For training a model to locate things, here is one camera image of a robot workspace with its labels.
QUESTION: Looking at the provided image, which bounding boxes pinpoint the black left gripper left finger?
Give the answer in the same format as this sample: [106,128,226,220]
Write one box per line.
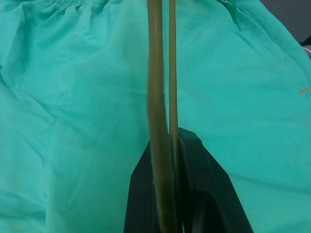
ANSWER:
[123,140,161,233]

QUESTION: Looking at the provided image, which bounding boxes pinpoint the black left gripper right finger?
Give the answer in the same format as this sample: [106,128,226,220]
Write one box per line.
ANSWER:
[176,126,255,233]

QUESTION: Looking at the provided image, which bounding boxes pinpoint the teal green shorts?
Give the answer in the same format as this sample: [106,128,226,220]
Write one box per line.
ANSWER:
[0,0,311,233]

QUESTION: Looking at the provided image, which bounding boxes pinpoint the dark object with white stripe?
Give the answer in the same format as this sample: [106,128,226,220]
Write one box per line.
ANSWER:
[300,33,311,59]

